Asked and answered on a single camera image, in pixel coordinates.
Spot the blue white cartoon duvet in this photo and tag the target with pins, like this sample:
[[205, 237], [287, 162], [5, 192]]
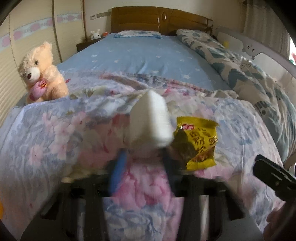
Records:
[[251, 84]]

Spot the blue star bed sheet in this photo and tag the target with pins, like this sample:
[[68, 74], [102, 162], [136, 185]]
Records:
[[165, 57]]

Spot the blue white pillow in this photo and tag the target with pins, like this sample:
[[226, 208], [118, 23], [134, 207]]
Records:
[[137, 33]]

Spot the yellow snack wrapper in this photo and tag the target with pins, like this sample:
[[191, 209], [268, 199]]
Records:
[[194, 141]]

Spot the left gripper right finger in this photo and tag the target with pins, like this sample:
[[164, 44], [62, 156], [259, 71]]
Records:
[[190, 188]]

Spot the cream sliding wardrobe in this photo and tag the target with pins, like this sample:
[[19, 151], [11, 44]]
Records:
[[28, 25]]

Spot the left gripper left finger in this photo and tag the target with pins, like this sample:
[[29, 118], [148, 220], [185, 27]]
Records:
[[94, 189]]

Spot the dark wooden nightstand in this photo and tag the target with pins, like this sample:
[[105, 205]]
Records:
[[83, 45]]

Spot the pink floral quilt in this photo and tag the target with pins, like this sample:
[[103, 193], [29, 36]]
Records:
[[43, 142]]

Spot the beige curtain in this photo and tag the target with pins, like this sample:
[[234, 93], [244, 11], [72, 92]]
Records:
[[262, 24]]

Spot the cream teddy bear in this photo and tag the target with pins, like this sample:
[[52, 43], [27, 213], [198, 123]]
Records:
[[42, 78]]

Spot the white bunny plush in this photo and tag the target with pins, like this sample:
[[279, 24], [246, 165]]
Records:
[[95, 35]]

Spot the wooden headboard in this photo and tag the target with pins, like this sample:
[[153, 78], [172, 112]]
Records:
[[166, 21]]

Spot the person right hand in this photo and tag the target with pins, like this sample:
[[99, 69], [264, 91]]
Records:
[[281, 223]]

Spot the grey bed guard rail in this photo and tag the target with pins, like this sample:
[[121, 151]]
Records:
[[273, 63]]

